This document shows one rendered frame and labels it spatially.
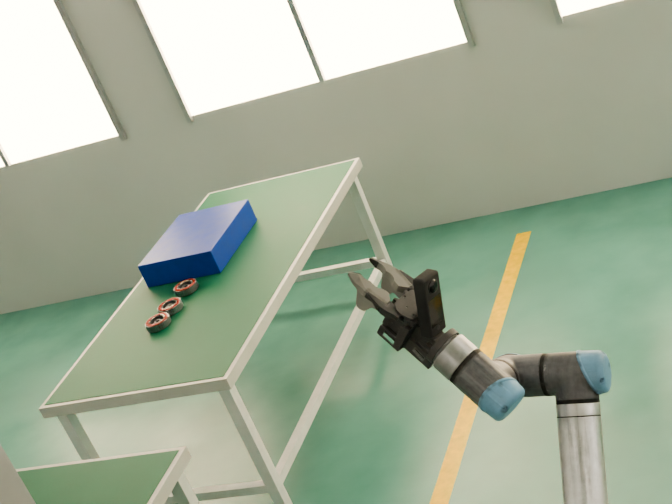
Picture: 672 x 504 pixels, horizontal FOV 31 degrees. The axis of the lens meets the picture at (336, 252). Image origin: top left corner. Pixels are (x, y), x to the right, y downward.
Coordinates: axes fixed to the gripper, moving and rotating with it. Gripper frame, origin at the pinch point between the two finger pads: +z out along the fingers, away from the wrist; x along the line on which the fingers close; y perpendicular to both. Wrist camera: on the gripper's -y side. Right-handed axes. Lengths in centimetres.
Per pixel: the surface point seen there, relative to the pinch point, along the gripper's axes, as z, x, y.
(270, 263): 123, 187, 237
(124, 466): 78, 58, 221
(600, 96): 86, 384, 196
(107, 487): 75, 47, 220
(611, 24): 100, 385, 159
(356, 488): 27, 147, 259
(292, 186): 165, 255, 262
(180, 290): 145, 157, 257
